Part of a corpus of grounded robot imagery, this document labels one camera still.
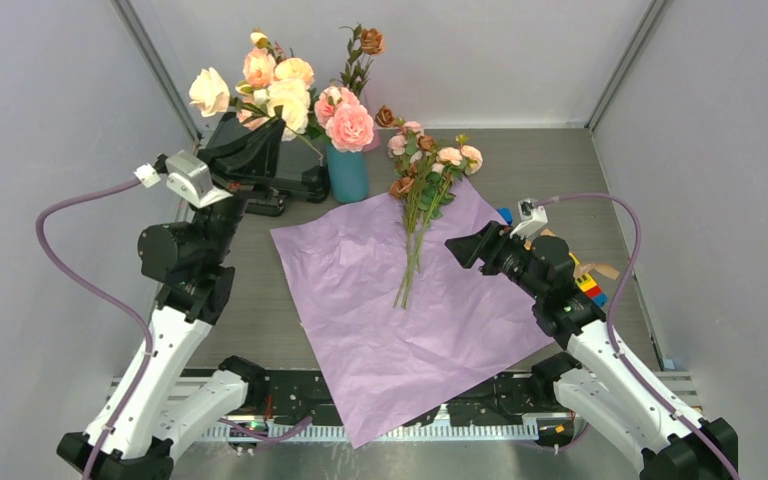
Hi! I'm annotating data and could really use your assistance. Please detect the blue flat brick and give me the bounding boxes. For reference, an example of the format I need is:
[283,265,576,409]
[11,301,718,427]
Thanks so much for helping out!
[592,293,608,308]

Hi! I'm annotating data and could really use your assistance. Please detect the yellow window block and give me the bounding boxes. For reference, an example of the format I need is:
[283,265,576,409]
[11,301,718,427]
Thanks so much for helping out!
[570,253,598,294]

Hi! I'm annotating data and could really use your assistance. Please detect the brown rose flower stem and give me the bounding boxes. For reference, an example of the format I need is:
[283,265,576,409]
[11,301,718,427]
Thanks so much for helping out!
[338,23,386,101]

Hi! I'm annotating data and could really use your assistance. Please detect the small blue brick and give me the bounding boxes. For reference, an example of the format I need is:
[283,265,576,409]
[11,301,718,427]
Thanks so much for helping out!
[497,208,514,225]

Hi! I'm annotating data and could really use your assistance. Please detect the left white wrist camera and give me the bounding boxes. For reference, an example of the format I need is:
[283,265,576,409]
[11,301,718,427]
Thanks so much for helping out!
[134,150,232,209]

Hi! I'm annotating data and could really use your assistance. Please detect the large pink rose stem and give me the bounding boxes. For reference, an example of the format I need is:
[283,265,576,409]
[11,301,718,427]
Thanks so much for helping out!
[313,86,375,153]

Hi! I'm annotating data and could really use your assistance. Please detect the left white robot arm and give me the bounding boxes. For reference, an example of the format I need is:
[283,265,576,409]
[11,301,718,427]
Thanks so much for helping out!
[57,117,285,479]

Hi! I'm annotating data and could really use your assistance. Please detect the small peach rose stem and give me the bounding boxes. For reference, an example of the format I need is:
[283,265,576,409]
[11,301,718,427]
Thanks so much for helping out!
[188,67,324,159]

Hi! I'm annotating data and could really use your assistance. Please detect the cream white rose stem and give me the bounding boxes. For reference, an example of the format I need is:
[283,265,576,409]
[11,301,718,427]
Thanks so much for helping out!
[253,79,311,141]

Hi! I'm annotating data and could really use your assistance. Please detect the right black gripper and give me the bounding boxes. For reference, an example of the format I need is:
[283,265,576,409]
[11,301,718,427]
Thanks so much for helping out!
[446,219,547,301]

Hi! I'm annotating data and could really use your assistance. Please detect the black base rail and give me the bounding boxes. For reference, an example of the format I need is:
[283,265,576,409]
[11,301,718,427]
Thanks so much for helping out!
[238,370,576,427]

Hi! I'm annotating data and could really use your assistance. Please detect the teal vase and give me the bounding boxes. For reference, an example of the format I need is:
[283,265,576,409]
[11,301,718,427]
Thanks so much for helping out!
[326,144,369,204]

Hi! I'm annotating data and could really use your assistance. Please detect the peach artificial roses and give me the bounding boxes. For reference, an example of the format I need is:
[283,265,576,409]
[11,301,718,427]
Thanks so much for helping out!
[236,30,315,93]

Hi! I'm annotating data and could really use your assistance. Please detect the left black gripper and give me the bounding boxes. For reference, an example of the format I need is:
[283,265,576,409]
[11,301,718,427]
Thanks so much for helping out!
[193,115,283,264]

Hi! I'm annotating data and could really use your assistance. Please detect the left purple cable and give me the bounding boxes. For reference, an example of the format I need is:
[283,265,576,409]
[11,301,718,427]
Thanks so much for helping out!
[34,175,316,480]

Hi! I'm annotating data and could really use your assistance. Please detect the red flat brick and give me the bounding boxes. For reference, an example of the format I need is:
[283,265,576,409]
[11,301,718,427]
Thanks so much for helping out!
[585,285,605,299]

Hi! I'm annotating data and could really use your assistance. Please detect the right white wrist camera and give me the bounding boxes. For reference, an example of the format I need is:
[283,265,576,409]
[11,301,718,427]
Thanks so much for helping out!
[510,199,548,241]

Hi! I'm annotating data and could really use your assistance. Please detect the black carrying case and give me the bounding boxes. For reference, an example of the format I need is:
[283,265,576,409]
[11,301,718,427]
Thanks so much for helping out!
[211,140,330,217]

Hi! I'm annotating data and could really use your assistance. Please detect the purple and pink wrapping paper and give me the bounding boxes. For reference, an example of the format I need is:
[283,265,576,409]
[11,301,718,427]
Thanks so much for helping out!
[271,182,550,448]

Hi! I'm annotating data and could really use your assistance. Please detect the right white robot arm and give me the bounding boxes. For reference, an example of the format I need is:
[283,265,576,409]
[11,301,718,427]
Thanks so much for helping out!
[445,221,739,479]

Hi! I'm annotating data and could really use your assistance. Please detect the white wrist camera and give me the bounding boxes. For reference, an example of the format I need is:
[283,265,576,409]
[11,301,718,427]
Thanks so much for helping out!
[134,150,232,209]
[510,199,548,241]

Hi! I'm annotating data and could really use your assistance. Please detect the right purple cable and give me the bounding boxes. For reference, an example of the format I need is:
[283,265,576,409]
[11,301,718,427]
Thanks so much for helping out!
[536,192,743,480]

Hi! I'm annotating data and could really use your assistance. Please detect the purple cable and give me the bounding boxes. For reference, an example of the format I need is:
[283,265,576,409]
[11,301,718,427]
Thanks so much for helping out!
[536,192,743,480]
[34,175,316,480]

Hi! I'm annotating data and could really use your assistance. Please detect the pink flower bouquet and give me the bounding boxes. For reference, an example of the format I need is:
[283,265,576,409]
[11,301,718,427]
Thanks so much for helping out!
[387,118,484,309]

